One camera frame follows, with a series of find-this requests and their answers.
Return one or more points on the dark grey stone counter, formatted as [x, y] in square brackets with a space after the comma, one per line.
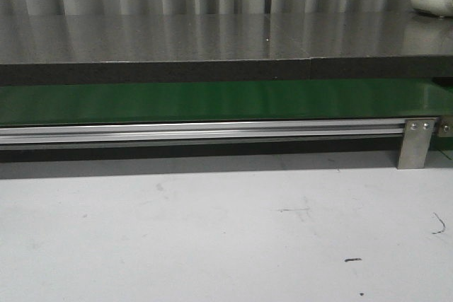
[93, 49]

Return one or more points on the steel conveyor support bracket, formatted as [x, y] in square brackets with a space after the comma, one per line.
[415, 144]

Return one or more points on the green conveyor belt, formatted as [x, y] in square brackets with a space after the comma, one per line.
[222, 101]

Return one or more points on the conveyor end roller plate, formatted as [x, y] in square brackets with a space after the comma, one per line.
[445, 127]

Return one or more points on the aluminium conveyor side rail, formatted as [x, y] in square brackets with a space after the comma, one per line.
[197, 131]

